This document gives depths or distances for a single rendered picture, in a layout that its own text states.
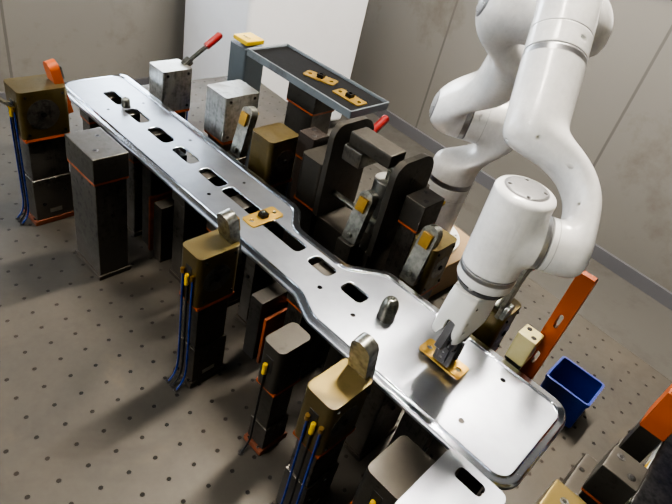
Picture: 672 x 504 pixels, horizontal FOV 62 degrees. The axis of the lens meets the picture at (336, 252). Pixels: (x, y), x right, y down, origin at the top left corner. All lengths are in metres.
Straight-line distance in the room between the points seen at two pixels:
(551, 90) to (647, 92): 2.45
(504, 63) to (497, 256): 0.48
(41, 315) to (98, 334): 0.13
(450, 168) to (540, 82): 0.63
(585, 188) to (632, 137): 2.51
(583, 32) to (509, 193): 0.26
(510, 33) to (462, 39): 2.70
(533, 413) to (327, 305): 0.38
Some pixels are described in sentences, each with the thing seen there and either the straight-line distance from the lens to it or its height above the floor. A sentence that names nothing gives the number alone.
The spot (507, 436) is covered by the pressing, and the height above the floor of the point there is 1.00.
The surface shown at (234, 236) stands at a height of 1.06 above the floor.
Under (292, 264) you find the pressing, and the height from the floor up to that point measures 1.00.
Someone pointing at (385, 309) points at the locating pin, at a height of 1.03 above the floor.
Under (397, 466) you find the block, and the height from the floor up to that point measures 0.98.
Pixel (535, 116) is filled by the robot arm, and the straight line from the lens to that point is 0.82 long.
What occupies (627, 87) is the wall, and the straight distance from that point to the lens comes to 3.31.
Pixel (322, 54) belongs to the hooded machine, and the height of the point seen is 0.54.
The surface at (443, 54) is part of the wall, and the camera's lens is 3.86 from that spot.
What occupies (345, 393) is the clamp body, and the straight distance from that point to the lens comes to 0.82.
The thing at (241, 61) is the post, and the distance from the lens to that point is 1.61.
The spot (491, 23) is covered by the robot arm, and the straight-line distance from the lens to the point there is 1.08.
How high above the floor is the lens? 1.68
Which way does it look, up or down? 37 degrees down
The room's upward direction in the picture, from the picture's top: 15 degrees clockwise
